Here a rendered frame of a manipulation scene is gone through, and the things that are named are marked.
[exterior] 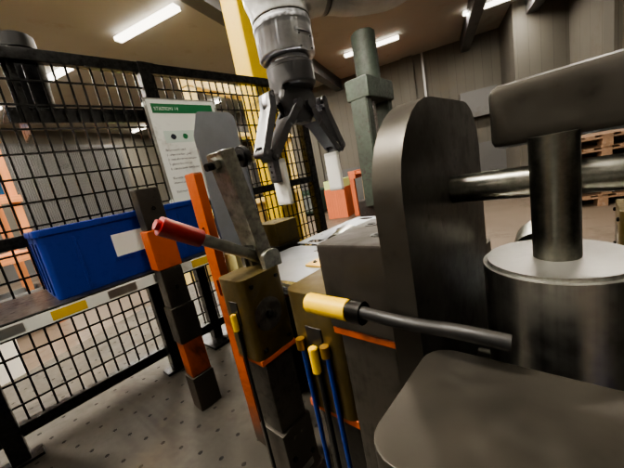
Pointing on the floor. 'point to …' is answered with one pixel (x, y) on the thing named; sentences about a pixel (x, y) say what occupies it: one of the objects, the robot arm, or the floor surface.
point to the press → (367, 107)
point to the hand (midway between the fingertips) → (313, 189)
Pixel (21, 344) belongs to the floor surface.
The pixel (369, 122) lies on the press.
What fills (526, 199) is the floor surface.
